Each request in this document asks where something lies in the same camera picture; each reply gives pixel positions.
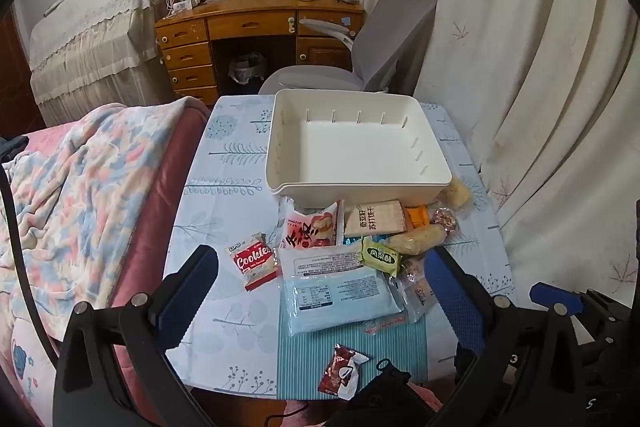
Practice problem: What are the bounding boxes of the cream leaf print curtain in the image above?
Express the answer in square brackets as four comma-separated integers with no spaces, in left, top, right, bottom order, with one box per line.
[360,0,640,308]

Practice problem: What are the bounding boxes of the beige lace dust cover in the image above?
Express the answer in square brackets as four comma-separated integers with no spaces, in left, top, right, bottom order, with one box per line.
[27,0,173,128]

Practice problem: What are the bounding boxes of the yellow sachima bar packet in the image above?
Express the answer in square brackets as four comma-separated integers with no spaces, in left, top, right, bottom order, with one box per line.
[387,224,448,256]
[441,177,473,210]

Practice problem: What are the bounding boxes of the light blue large packet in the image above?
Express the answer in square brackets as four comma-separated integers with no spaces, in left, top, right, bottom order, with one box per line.
[281,267,405,337]

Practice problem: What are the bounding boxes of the leaf print tablecloth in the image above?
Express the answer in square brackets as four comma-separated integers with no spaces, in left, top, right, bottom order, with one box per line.
[165,96,516,400]

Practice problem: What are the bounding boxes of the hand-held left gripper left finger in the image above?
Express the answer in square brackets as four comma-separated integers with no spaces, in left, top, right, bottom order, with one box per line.
[52,244,221,427]

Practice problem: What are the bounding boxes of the red cookie packet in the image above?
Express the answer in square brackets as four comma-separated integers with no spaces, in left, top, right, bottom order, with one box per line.
[229,233,282,292]

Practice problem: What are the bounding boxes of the pastel floral blanket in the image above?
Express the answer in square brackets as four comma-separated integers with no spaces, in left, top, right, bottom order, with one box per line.
[0,97,196,358]

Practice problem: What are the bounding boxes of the teal striped mat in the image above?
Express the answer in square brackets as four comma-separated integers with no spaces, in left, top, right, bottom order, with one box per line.
[276,307,430,400]

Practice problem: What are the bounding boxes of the grey office chair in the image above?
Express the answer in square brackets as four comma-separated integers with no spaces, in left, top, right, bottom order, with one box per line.
[257,0,446,95]

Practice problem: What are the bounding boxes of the white orange bread packet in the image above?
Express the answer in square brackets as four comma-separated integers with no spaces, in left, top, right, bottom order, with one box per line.
[277,199,346,250]

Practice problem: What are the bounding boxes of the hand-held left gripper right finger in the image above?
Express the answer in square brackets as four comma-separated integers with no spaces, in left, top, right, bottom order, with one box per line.
[425,247,601,427]

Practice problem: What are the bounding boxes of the orange snack packet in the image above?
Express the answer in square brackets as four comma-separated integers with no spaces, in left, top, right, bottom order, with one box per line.
[404,204,432,228]

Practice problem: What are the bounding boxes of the wooden desk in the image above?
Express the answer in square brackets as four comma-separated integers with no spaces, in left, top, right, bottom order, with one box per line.
[155,0,366,105]

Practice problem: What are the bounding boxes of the bagged trash bin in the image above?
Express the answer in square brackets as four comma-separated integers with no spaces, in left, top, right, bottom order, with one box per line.
[229,52,267,84]

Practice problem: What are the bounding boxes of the white labelled large packet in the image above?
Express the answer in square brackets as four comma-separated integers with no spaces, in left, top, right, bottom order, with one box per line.
[276,244,368,280]

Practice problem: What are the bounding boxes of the yellow green cake packet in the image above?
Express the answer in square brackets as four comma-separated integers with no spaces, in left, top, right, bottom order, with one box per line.
[360,236,403,278]

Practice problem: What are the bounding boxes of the beige cracker packet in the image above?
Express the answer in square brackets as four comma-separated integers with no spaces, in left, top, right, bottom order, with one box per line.
[342,199,408,239]

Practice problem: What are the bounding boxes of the dark red small packet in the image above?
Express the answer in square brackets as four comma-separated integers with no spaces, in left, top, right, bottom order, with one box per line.
[318,343,370,400]

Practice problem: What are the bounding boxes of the black cable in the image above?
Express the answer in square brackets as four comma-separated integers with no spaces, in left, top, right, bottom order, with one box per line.
[0,162,58,365]

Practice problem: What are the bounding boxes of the white plastic storage bin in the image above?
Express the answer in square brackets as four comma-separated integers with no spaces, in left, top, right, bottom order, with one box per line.
[265,89,453,210]

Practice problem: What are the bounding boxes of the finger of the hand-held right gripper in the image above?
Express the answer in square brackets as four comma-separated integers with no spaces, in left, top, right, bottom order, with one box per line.
[530,282,586,311]
[584,289,631,324]

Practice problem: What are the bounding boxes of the brown wrapped snack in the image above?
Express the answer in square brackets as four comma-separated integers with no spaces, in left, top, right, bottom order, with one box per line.
[431,206,460,235]

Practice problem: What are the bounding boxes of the pink sofa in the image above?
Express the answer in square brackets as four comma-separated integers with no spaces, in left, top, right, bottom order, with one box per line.
[25,104,211,427]

